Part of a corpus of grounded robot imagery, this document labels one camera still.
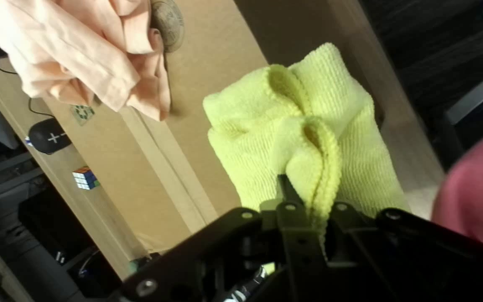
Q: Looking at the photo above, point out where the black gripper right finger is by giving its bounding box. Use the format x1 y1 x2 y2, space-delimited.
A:
324 203 366 258

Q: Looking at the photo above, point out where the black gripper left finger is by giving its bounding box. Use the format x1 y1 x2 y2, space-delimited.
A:
264 173 324 265

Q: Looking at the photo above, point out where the yellow fabric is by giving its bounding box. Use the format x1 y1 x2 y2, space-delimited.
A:
202 40 408 225

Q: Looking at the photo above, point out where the pink fabric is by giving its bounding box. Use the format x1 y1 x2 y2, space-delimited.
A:
432 119 483 253

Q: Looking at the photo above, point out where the peach fabric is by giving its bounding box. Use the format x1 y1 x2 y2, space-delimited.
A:
0 0 174 122

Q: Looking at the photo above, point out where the brown cardboard box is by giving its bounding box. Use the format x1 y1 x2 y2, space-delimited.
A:
0 0 311 282

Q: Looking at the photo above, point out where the Rubik's cube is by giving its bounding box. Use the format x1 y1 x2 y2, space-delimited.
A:
73 164 101 191

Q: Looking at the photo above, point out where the black portable speaker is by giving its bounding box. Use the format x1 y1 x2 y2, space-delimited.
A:
28 117 75 156

